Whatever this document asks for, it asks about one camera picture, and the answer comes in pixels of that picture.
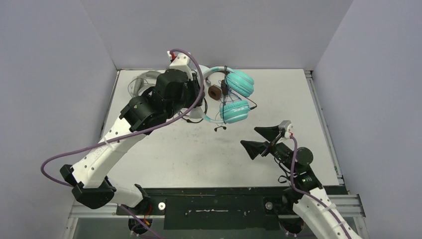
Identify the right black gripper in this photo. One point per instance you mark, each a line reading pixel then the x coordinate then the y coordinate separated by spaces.
pixel 269 145

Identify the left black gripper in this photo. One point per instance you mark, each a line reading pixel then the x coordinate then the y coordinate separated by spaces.
pixel 193 86

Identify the teal cat-ear headphones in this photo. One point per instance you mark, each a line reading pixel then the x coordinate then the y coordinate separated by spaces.
pixel 235 103

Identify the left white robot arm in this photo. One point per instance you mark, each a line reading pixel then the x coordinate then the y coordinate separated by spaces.
pixel 172 92

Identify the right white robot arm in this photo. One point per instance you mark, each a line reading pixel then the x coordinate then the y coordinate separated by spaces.
pixel 306 197

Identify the brown headphones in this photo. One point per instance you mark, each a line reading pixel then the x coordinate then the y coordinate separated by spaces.
pixel 217 92

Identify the black and white headphones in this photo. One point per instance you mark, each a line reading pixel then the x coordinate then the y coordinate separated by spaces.
pixel 195 115

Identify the grey white headphones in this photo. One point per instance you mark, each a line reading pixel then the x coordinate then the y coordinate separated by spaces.
pixel 142 82

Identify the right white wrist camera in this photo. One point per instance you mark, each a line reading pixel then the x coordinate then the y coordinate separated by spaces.
pixel 285 129

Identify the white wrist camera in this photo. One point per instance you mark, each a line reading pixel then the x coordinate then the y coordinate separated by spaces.
pixel 285 129
pixel 179 62

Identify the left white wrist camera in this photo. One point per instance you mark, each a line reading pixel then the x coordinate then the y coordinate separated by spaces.
pixel 179 62

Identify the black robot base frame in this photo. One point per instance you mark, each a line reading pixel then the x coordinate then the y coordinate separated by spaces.
pixel 269 208

